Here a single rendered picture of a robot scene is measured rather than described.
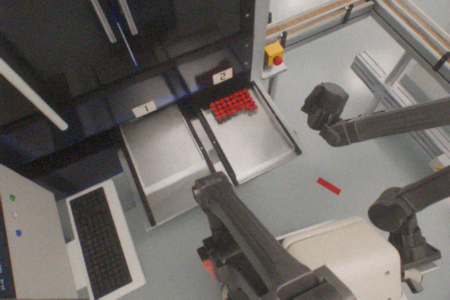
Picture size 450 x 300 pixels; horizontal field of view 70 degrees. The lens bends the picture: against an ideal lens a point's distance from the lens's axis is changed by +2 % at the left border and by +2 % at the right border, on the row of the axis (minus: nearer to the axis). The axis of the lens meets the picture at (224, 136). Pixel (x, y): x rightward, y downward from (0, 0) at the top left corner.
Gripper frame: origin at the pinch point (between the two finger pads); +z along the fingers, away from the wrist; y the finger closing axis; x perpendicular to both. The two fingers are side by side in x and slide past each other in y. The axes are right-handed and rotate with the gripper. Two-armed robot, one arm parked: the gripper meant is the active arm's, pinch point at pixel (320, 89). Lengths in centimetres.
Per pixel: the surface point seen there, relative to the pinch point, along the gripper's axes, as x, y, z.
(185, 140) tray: 30, -50, 2
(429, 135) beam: -77, -17, 61
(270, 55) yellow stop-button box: 17.1, -12.0, 31.3
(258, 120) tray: 7.5, -33.4, 17.0
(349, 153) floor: -70, -69, 93
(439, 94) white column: -103, -15, 131
